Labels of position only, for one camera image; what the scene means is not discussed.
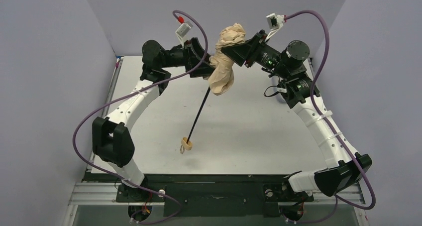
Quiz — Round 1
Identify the beige umbrella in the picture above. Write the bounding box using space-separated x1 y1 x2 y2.
180 23 246 154

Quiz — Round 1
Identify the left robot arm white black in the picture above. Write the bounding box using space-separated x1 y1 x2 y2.
92 37 213 188

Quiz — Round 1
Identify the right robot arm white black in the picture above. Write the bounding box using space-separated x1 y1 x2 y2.
221 30 373 197

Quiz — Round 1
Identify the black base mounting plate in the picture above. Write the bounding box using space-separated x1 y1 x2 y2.
115 174 314 218

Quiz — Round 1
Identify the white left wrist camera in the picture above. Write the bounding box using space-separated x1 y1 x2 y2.
175 16 193 46

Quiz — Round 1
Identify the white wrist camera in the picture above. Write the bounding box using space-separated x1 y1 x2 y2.
175 16 193 46
265 13 286 42

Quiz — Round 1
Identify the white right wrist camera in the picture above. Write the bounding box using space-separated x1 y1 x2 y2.
265 13 286 42

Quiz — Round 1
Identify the aluminium front rail frame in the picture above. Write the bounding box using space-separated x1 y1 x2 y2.
63 176 369 226

